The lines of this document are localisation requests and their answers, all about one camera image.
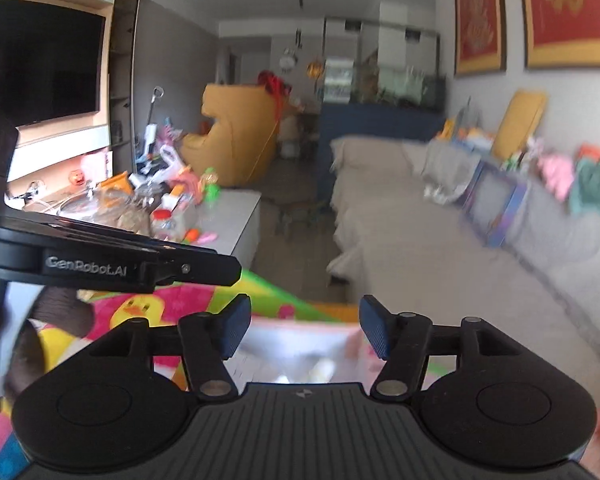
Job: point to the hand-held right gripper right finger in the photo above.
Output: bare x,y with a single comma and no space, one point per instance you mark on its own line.
375,327

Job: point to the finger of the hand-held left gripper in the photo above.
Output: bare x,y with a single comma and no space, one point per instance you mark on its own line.
180,246
200,267

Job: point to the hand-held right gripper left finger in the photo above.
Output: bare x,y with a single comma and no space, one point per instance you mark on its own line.
236,327

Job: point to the person's left hand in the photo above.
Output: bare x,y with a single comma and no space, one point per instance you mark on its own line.
62,312

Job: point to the red lid plastic jar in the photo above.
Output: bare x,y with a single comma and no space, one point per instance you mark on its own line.
164,225

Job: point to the round glass jar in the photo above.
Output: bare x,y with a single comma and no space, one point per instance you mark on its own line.
107,212

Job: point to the white low table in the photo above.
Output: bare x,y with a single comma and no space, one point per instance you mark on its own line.
242,225

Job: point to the green toy bottle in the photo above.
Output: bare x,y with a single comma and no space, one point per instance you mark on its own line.
211,185

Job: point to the colourful cartoon play mat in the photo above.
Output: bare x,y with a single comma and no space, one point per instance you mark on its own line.
145,310

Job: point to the white plastic bag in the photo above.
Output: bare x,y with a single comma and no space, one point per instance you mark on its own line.
171,162

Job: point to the grey sofa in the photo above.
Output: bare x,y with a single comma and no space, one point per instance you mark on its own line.
430,260

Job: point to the white stick vacuum cleaner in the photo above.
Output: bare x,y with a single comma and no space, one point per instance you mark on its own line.
151,135

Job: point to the yellow armchair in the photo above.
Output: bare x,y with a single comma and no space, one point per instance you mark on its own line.
235,135

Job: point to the blue picture box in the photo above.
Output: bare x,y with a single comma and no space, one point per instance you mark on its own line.
492,205

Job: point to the red tassel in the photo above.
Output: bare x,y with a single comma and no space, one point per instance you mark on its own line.
272,82

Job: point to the dark blue cabinet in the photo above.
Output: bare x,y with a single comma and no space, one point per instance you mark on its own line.
375,125

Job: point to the black television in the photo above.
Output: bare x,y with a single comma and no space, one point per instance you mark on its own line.
40,60

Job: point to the orange hanging lantern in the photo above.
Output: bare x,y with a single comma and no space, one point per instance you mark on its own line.
314,69

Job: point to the pink plush toy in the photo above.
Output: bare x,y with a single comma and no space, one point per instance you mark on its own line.
556,175

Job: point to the glass fish tank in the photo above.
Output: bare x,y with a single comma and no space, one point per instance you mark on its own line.
395,85

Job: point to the yellow pillow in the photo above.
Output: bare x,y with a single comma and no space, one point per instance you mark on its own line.
520,125

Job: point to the green cloth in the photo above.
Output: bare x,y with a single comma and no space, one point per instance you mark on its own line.
597,187

